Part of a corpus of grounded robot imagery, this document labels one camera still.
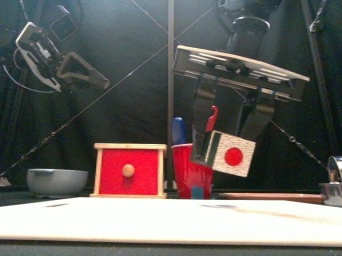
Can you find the white sushi block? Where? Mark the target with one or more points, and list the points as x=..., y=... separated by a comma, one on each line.
x=232, y=155

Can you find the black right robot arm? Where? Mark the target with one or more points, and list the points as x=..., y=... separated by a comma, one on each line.
x=248, y=30

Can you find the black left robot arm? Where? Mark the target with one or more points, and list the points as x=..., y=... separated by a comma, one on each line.
x=62, y=23

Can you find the brown wooden plate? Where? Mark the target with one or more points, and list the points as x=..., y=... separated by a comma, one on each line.
x=272, y=197

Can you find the white cutting board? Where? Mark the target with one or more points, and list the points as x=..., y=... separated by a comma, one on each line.
x=169, y=221

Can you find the red plastic cup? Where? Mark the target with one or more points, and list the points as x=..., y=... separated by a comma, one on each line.
x=192, y=180

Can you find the silver metal pot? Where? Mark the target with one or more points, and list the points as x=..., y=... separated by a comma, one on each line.
x=333, y=191

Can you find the grey bowl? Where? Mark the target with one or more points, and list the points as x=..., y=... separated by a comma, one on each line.
x=55, y=181

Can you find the vertical metal frame pole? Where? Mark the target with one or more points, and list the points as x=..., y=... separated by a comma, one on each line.
x=170, y=100

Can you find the slanted black frame pole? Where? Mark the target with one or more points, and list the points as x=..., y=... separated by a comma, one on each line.
x=319, y=83

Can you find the red drawer box, wooden frame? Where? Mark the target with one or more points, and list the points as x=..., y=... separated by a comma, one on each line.
x=129, y=171

